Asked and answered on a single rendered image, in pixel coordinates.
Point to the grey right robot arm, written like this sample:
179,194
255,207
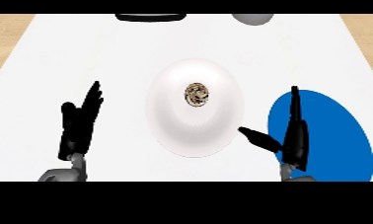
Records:
292,174

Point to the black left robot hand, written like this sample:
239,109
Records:
77,126

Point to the white plate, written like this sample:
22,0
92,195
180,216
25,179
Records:
195,107

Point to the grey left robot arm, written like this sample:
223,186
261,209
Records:
65,171

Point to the grey rounded object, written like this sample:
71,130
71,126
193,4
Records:
252,18

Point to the black flat appliance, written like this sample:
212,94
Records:
151,16

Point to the blue plate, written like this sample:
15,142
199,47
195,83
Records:
335,135

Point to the brown cupcake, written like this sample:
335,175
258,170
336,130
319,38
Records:
196,94

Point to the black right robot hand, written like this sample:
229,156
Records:
295,135

